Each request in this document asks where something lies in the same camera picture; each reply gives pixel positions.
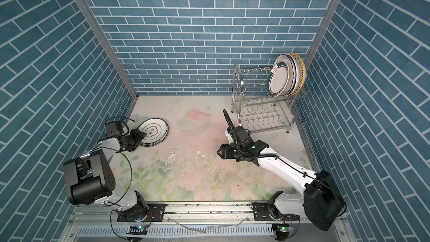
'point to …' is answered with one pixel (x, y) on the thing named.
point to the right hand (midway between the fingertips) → (222, 152)
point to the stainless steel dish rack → (257, 111)
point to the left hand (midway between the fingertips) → (146, 135)
